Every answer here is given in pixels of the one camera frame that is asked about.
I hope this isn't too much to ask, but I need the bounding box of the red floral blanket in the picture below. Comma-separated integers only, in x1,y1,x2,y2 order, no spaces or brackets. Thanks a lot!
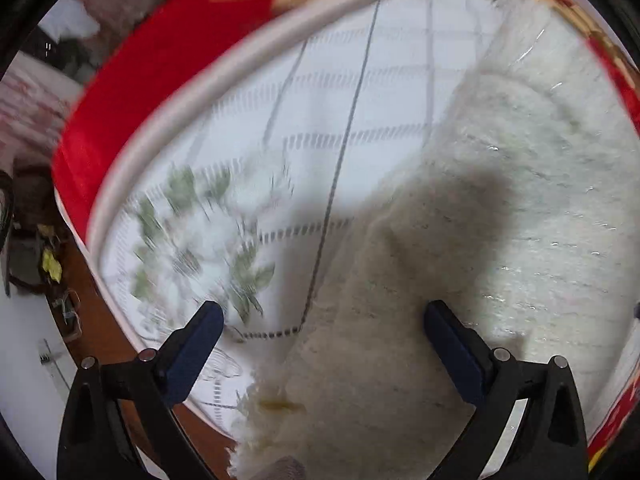
51,0,640,476

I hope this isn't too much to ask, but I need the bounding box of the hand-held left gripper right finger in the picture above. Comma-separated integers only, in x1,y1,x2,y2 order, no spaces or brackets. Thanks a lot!
423,300,588,480

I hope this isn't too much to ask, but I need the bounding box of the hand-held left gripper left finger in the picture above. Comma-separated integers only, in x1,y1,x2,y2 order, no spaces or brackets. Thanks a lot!
56,301,225,480

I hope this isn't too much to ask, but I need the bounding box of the white fluffy cardigan jacket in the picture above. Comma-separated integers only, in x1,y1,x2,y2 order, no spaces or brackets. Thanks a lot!
227,0,640,480

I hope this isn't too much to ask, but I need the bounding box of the white diamond patterned cloth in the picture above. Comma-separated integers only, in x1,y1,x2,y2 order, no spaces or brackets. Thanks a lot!
87,0,632,467

